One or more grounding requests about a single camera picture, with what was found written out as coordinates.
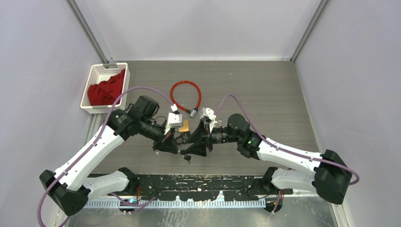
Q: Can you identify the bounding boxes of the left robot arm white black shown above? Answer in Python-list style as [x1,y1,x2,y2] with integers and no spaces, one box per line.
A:
[39,96,183,216]

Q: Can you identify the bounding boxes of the white plastic basket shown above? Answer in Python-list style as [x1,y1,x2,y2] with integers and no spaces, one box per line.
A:
[80,62,130,114]

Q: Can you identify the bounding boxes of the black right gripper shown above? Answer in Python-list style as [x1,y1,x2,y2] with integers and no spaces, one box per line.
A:
[185,118,241,156]

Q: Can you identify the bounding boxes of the black-headed key bunch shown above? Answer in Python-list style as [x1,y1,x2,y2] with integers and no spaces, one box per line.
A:
[183,154,192,164]

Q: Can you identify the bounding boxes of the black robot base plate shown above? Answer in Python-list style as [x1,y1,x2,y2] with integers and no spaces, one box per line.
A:
[115,175,278,201]

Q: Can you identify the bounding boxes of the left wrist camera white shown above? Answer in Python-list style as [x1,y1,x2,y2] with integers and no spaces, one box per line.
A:
[164,113,183,135]

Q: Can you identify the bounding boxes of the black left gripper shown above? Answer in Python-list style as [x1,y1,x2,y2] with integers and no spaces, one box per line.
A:
[139,117,178,154]

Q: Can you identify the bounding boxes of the red cable lock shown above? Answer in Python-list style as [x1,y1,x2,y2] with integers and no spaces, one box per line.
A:
[170,80,202,119]

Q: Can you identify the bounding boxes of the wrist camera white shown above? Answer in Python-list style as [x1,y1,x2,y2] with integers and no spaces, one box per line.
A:
[164,113,183,135]
[200,107,217,132]

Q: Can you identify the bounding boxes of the brass padlock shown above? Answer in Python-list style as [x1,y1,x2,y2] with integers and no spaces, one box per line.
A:
[178,120,190,133]

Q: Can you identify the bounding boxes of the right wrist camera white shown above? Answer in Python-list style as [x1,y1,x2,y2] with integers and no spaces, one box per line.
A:
[200,107,217,132]

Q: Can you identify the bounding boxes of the black Kaijing padlock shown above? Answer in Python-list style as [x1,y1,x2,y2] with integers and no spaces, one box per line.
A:
[175,131,191,145]

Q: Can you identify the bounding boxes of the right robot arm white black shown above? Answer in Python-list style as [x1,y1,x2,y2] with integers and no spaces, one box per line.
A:
[176,113,352,204]

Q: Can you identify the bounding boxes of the red cloth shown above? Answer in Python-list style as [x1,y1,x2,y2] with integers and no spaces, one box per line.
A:
[87,69,126,106]

